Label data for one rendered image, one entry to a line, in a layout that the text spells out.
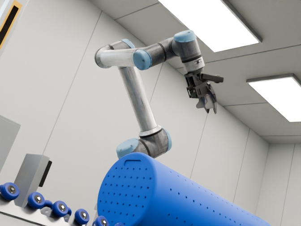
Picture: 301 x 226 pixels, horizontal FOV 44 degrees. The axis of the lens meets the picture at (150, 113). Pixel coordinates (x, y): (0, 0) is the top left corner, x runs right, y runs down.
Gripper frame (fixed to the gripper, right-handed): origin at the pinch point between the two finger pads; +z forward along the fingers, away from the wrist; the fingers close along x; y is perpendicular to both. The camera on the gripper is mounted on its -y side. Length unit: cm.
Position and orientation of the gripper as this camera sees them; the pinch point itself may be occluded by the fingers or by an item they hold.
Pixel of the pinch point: (212, 110)
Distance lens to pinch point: 171.4
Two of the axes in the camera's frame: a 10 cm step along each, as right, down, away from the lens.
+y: -8.3, 3.9, -4.0
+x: 4.6, 0.5, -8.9
